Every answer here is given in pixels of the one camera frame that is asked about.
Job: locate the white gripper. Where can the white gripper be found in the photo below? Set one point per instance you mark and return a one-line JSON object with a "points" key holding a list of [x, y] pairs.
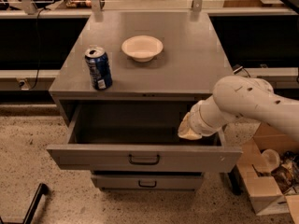
{"points": [[196, 121]]}

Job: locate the grey top drawer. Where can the grey top drawer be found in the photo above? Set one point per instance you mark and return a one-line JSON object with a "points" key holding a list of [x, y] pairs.
{"points": [[139, 137]]}

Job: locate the grey drawer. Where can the grey drawer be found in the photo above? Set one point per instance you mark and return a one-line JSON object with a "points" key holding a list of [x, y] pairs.
{"points": [[175, 182], [139, 137]]}

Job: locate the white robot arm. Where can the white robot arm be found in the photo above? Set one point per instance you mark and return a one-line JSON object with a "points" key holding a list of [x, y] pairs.
{"points": [[236, 97]]}

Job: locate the grey drawer cabinet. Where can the grey drawer cabinet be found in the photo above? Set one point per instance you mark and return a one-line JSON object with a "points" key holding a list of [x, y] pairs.
{"points": [[191, 62]]}

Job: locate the grey bottom drawer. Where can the grey bottom drawer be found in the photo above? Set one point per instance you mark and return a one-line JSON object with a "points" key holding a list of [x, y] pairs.
{"points": [[175, 182]]}

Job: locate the black metal leg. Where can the black metal leg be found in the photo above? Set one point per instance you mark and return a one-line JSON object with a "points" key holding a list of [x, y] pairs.
{"points": [[236, 190]]}

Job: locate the white paper bowl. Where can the white paper bowl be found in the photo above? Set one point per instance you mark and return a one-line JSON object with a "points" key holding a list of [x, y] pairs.
{"points": [[142, 48]]}

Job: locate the cardboard box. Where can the cardboard box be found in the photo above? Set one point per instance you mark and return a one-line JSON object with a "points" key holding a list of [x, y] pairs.
{"points": [[264, 193]]}

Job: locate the clear plastic cup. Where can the clear plastic cup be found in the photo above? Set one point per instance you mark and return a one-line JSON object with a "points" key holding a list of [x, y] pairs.
{"points": [[272, 158]]}

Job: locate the blue soda can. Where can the blue soda can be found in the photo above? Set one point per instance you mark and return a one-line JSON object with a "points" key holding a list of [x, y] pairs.
{"points": [[97, 60]]}

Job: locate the dark wrappers in box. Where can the dark wrappers in box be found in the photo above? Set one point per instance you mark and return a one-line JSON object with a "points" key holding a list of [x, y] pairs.
{"points": [[287, 174]]}

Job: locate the black chair leg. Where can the black chair leg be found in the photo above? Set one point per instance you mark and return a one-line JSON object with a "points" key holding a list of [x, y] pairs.
{"points": [[42, 190]]}

